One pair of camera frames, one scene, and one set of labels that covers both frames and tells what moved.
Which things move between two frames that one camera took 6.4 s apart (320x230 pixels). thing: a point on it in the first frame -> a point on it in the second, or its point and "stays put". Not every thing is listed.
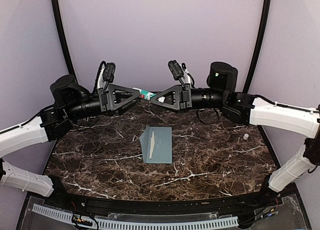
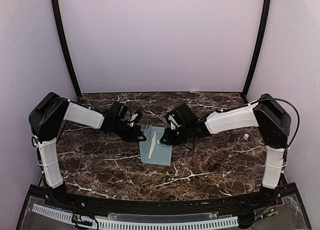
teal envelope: [162, 150] stays put
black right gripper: [181, 95] -> [170, 140]
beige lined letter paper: [152, 144] stays put
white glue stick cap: [245, 136] stays put
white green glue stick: [144, 94] -> [158, 141]
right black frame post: [260, 40] stays put
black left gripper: [110, 96] -> [133, 136]
